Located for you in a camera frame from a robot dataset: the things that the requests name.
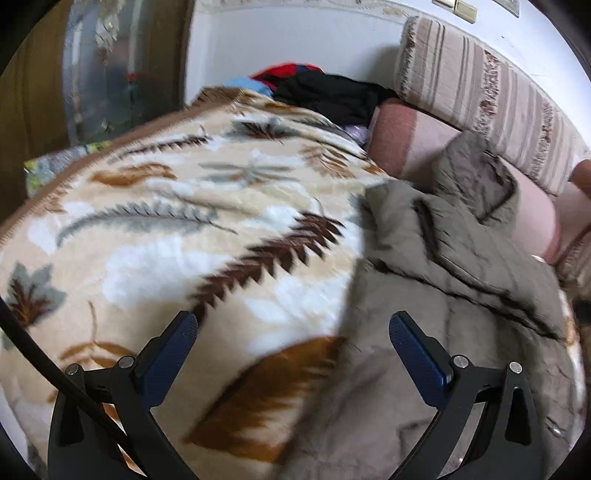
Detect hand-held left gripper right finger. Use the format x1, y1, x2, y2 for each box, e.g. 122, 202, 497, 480
389, 310, 539, 480

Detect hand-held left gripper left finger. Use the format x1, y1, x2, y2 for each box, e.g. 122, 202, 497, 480
47, 310, 199, 480

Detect olive quilted jacket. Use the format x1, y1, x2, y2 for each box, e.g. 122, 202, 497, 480
272, 131, 578, 480

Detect leaf print fleece blanket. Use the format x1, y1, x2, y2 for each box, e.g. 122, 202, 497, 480
0, 85, 585, 480

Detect striped sofa side cushion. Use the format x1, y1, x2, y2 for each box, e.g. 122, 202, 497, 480
551, 228, 591, 298

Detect green printed cloth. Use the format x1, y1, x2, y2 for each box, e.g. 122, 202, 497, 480
23, 141, 114, 195

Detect purple cloth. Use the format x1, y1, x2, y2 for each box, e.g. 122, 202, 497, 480
344, 124, 370, 146

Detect black clothing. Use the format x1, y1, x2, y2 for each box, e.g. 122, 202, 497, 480
272, 71, 400, 132

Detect striped sofa back cushion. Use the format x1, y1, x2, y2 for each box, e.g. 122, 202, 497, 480
392, 16, 591, 197

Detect light blue cloth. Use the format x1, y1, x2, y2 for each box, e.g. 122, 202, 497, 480
224, 76, 273, 97

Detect red cloth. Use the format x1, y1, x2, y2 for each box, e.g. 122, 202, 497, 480
249, 62, 324, 90

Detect wooden cabinet with glass door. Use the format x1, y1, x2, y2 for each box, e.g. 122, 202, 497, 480
0, 0, 197, 208

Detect black cable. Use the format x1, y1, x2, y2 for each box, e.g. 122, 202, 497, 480
0, 295, 139, 478

